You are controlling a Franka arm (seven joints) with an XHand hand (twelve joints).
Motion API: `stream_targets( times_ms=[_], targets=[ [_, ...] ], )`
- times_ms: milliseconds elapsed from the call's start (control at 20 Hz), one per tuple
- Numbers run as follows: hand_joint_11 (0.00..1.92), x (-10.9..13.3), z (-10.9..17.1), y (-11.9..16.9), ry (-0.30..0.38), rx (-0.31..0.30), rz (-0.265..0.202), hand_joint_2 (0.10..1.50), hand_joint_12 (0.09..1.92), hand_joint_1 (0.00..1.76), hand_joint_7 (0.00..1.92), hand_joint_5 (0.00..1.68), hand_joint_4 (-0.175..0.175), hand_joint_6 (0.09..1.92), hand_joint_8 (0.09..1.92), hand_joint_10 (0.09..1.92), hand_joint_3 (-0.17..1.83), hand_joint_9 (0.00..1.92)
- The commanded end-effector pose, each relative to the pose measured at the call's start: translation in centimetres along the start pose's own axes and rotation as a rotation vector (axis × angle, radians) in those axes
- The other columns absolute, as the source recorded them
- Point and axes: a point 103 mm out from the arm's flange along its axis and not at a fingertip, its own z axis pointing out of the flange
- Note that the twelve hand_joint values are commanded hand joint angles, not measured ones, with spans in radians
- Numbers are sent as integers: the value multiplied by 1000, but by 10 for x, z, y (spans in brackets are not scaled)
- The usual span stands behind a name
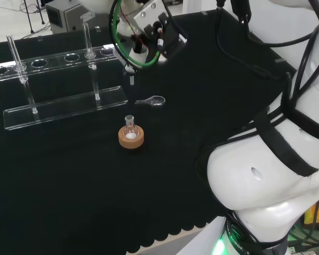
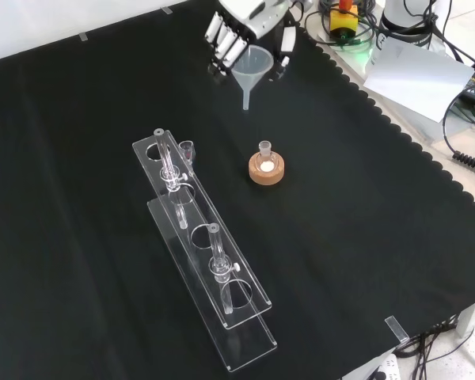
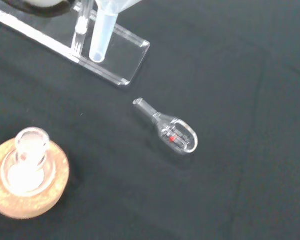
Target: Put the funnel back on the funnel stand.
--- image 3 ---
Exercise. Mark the clear acrylic funnel stand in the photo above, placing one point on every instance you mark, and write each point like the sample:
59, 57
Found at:
125, 57

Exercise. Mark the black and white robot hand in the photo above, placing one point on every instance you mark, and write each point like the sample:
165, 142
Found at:
46, 13

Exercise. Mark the black bench cloth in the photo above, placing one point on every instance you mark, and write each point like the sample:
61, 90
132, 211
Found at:
227, 87

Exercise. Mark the round-bottom glass flask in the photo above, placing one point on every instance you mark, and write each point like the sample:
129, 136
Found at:
31, 152

